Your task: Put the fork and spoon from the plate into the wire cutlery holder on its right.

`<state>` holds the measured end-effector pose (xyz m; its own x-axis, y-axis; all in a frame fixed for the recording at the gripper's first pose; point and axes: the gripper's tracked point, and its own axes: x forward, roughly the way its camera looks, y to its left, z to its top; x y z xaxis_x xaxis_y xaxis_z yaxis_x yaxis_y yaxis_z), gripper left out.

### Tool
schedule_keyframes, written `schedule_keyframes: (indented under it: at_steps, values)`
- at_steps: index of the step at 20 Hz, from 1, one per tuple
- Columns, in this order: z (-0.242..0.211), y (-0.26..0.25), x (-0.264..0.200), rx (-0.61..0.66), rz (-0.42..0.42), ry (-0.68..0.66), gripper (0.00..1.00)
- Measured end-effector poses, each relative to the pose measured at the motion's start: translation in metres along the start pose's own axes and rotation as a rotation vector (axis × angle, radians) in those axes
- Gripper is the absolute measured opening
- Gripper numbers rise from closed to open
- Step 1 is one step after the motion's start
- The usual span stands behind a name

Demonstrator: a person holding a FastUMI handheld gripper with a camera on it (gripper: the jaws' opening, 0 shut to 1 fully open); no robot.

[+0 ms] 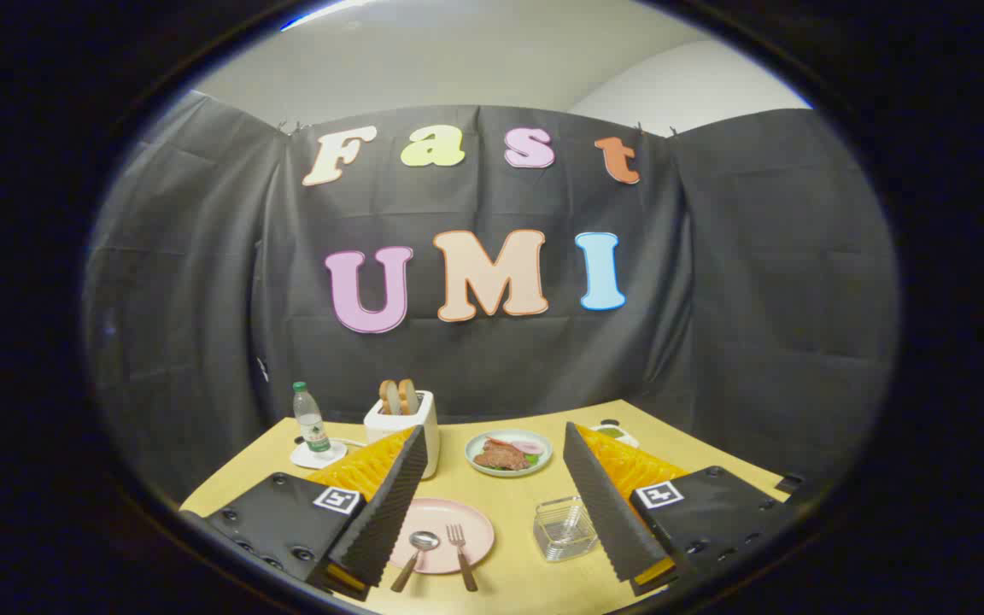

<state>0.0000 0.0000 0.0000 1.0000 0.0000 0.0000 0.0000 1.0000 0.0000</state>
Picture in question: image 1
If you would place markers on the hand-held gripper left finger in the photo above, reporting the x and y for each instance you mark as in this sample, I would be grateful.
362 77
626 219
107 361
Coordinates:
389 504

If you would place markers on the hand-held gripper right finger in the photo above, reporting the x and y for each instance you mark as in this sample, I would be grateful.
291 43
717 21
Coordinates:
603 504

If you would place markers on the small metal strainer basket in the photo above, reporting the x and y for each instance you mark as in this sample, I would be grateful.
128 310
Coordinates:
565 530

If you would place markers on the pink plate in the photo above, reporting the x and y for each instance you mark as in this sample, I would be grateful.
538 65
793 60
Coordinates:
441 517

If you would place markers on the white divided tray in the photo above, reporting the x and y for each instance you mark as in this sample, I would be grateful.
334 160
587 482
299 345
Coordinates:
626 437

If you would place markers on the green beans heap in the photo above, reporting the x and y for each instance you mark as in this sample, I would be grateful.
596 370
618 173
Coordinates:
608 432

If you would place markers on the white square coaster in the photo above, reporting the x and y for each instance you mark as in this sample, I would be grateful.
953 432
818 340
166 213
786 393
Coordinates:
338 450

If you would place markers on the pale green plate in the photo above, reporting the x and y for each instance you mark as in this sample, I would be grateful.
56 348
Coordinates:
543 459

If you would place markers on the white toaster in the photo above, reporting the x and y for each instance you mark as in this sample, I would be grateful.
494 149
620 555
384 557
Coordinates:
424 427

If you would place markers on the pink ham slice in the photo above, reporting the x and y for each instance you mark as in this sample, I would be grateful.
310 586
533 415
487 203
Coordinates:
529 447

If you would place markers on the toast bread slice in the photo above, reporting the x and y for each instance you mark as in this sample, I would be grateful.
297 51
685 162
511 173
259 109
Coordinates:
409 396
389 398

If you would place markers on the brown meat slices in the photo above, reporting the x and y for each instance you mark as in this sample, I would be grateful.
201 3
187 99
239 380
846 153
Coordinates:
500 459

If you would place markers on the clear plastic water bottle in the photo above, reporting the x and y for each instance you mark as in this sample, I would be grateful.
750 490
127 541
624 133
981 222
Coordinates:
311 423

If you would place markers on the red sausage piece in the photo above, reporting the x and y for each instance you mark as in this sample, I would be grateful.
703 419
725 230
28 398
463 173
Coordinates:
499 442

